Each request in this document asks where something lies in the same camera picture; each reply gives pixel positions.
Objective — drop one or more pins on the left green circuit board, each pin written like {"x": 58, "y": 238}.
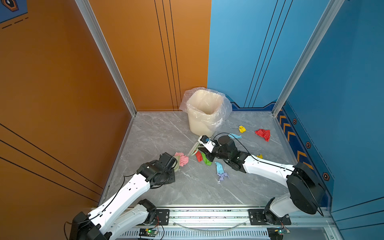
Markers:
{"x": 148, "y": 233}

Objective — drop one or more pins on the aluminium front rail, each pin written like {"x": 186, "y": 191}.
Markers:
{"x": 232, "y": 222}

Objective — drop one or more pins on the crumpled red paper scrap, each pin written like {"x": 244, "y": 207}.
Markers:
{"x": 265, "y": 134}

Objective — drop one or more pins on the red paper strip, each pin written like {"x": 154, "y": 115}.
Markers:
{"x": 199, "y": 156}

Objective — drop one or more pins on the light blue paper strip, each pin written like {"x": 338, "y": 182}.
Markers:
{"x": 219, "y": 168}

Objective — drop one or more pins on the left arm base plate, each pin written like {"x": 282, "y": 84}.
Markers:
{"x": 160, "y": 216}

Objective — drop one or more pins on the green hand brush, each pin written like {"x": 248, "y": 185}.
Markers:
{"x": 194, "y": 149}

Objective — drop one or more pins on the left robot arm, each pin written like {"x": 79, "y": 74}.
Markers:
{"x": 112, "y": 218}

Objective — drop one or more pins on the right circuit board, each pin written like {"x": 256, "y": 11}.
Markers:
{"x": 277, "y": 233}

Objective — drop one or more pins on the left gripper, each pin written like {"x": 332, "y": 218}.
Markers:
{"x": 172, "y": 179}

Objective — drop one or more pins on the large pink paper scrap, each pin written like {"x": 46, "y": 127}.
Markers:
{"x": 182, "y": 158}

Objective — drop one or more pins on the clear plastic bin liner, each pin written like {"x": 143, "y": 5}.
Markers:
{"x": 228, "y": 105}

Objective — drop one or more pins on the aluminium corner post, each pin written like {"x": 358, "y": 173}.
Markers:
{"x": 101, "y": 42}
{"x": 319, "y": 32}

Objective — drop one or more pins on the green paper scrap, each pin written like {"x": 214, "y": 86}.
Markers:
{"x": 206, "y": 160}

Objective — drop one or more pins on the cream plastic trash bin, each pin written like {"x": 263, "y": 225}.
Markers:
{"x": 206, "y": 111}

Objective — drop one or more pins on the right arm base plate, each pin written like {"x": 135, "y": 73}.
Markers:
{"x": 258, "y": 217}

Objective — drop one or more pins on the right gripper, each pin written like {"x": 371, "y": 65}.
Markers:
{"x": 209, "y": 157}

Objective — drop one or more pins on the small cyan paper scrap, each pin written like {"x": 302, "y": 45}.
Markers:
{"x": 234, "y": 136}

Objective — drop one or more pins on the green plastic dustpan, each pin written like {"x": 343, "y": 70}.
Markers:
{"x": 176, "y": 166}

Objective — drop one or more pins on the purple paper scrap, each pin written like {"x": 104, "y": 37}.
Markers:
{"x": 222, "y": 176}

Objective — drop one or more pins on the yellow paper ball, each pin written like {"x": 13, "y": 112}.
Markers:
{"x": 242, "y": 129}

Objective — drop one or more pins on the right aluminium corner post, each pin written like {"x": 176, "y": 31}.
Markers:
{"x": 319, "y": 32}

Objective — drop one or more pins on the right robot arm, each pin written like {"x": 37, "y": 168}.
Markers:
{"x": 306, "y": 190}

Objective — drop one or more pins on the left aluminium corner post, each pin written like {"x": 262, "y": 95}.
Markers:
{"x": 101, "y": 42}

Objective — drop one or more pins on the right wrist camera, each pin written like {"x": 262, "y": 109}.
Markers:
{"x": 207, "y": 143}

